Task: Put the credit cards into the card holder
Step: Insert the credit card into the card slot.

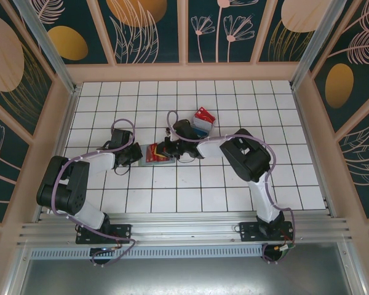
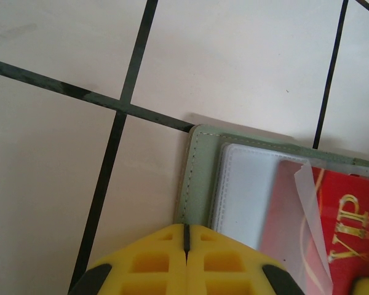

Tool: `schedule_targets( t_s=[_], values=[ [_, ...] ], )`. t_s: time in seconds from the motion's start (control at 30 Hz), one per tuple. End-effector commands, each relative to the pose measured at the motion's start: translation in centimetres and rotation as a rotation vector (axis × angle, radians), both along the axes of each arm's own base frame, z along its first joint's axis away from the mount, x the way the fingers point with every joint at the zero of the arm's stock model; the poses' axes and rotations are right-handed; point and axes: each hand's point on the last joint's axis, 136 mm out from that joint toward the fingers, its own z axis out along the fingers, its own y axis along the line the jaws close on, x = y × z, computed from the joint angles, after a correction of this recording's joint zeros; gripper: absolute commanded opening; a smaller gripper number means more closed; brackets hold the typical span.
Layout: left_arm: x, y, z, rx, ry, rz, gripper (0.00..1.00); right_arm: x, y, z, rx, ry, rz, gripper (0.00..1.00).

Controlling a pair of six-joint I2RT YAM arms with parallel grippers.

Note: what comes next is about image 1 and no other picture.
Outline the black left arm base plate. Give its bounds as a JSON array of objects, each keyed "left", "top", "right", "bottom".
[{"left": 76, "top": 223, "right": 133, "bottom": 245}]

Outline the small red-grey card packet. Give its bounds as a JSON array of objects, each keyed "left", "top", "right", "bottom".
[{"left": 145, "top": 143, "right": 169, "bottom": 163}]

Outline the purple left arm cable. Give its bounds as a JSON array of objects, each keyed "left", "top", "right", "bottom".
[{"left": 50, "top": 119, "right": 137, "bottom": 267}]

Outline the aluminium mounting rail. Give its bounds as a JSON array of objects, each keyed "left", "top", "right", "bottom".
[{"left": 17, "top": 211, "right": 354, "bottom": 246}]

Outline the grey slotted cable duct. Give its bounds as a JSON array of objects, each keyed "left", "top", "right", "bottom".
[{"left": 29, "top": 247, "right": 265, "bottom": 259}]

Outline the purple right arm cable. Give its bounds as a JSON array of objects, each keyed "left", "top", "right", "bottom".
[{"left": 166, "top": 110, "right": 298, "bottom": 265}]

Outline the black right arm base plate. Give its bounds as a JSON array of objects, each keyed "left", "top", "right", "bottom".
[{"left": 239, "top": 221, "right": 296, "bottom": 242}]

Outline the thin black left gripper cable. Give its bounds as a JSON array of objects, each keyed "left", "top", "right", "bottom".
[{"left": 113, "top": 162, "right": 132, "bottom": 177}]

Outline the aluminium corner post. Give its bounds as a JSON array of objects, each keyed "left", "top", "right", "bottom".
[
  {"left": 11, "top": 0, "right": 81, "bottom": 95},
  {"left": 290, "top": 0, "right": 356, "bottom": 90}
]

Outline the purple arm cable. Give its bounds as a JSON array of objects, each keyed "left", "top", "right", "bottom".
[
  {"left": 50, "top": 119, "right": 137, "bottom": 267},
  {"left": 166, "top": 110, "right": 298, "bottom": 265}
]

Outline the white grey card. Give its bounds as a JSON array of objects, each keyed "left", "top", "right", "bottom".
[{"left": 192, "top": 119, "right": 213, "bottom": 132}]

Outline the aluminium side rail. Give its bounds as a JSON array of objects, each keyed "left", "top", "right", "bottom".
[
  {"left": 47, "top": 88, "right": 81, "bottom": 216},
  {"left": 290, "top": 87, "right": 338, "bottom": 218}
]

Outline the clear plastic card box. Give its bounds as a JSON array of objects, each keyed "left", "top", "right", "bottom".
[{"left": 191, "top": 106, "right": 217, "bottom": 138}]

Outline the grey metal sheet panel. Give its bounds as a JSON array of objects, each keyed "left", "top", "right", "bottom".
[{"left": 18, "top": 242, "right": 362, "bottom": 295}]

